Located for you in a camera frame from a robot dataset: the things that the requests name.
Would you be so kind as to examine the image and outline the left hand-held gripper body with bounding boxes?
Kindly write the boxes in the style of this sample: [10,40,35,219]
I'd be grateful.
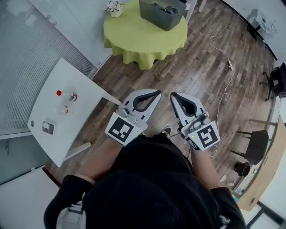
[105,104,148,147]

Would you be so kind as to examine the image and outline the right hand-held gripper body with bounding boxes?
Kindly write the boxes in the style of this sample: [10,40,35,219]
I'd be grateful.
[178,111,221,151]

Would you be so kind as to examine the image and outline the grey plastic bin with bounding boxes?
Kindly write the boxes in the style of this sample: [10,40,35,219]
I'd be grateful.
[138,0,187,32]

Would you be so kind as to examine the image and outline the person's left forearm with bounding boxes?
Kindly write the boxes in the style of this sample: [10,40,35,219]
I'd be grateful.
[75,134,126,186]

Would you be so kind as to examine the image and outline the person's right forearm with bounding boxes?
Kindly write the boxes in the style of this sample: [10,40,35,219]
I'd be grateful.
[189,146,222,191]

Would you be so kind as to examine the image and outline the person's black white sneaker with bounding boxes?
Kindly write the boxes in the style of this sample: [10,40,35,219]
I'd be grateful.
[161,126,173,138]

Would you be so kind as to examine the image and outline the black waste bin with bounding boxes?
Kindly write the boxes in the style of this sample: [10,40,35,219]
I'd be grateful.
[234,161,251,178]

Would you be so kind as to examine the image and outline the round table green tablecloth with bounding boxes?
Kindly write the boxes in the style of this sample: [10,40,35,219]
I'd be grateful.
[103,0,188,70]

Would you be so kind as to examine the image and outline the black chair with thin legs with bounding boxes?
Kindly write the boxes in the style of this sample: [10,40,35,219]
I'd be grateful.
[230,129,269,166]

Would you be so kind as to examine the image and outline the small clear bottle red label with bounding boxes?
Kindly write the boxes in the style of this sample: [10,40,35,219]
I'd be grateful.
[52,105,69,116]

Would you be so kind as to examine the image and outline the clear bottle red cap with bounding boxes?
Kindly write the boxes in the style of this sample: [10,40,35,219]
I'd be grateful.
[56,89,79,102]

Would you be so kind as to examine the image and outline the person's black clothing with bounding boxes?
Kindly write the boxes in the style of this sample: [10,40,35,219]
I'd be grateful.
[43,133,247,229]

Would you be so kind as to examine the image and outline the light wooden desk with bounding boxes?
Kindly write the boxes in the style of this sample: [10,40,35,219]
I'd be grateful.
[232,115,286,212]

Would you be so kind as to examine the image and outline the grey tissue holder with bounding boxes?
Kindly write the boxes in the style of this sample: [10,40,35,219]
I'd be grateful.
[42,120,55,136]

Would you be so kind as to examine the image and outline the white table with grommet hole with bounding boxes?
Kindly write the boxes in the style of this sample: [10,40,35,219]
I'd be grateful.
[27,57,122,168]

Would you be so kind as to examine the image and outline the black office chair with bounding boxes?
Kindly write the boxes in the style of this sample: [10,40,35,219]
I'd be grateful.
[259,62,286,102]

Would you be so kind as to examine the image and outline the pink flowers in white pot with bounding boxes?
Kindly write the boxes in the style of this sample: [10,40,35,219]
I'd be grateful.
[102,0,125,18]

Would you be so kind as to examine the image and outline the light grey bag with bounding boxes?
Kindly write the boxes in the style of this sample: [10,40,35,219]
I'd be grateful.
[55,198,87,229]

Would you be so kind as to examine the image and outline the pale blue crumpled cloth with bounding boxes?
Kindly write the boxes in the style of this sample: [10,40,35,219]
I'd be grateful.
[248,8,278,35]

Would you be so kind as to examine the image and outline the white long desk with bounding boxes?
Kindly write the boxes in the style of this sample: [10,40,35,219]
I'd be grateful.
[220,0,286,61]

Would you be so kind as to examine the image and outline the white power cable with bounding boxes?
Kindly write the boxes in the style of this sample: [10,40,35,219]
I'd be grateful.
[209,13,241,157]

